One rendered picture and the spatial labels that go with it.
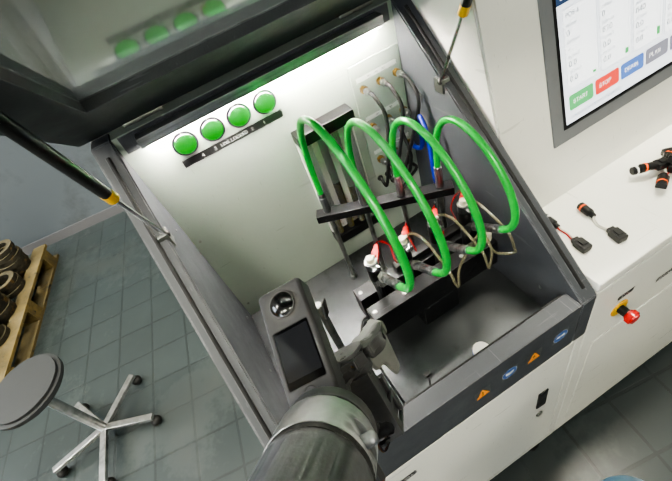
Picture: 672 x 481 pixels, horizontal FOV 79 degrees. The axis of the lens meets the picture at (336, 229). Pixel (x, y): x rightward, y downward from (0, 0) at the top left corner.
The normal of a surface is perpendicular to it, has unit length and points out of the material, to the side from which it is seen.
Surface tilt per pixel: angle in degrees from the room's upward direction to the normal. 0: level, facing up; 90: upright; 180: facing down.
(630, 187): 0
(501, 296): 0
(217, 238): 90
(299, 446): 45
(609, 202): 0
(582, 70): 76
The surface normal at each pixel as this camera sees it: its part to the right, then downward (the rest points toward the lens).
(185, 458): -0.27, -0.66
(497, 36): 0.38, 0.37
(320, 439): 0.17, -0.98
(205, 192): 0.46, 0.55
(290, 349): -0.37, -0.42
